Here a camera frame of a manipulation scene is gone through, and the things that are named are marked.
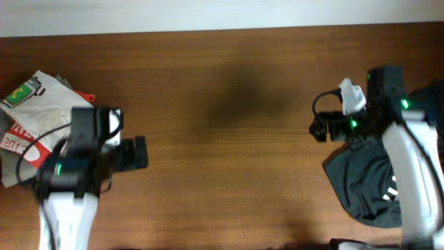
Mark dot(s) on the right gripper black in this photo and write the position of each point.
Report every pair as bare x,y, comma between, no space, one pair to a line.
334,118

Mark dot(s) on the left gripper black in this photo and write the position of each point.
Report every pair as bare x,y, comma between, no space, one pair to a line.
132,154

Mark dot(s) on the white t-shirt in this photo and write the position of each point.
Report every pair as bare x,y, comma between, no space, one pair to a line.
37,81

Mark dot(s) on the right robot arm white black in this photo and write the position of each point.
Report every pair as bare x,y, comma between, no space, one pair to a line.
407,135

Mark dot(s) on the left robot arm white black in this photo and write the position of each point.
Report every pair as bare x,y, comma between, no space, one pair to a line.
69,183

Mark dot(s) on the black Nike t-shirt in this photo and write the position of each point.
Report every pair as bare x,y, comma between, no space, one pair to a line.
363,178

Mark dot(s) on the red printed t-shirt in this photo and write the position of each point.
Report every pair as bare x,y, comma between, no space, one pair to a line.
27,146

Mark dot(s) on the khaki folded garment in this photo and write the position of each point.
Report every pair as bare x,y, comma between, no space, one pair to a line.
10,173

